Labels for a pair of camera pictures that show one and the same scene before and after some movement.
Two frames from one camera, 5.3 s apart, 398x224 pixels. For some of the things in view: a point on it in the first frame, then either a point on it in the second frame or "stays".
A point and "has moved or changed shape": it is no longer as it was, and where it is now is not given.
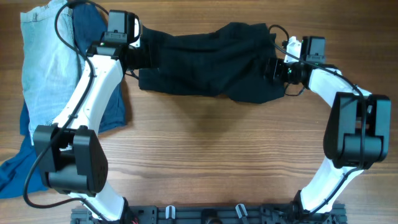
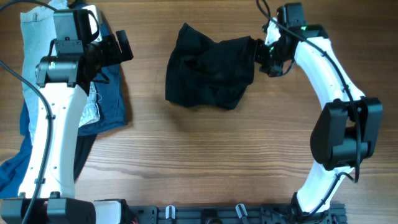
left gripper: [145, 62] → [109, 43]
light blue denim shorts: [51, 70] stays
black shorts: [229, 58] has moved or changed shape
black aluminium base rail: [218, 214] stays
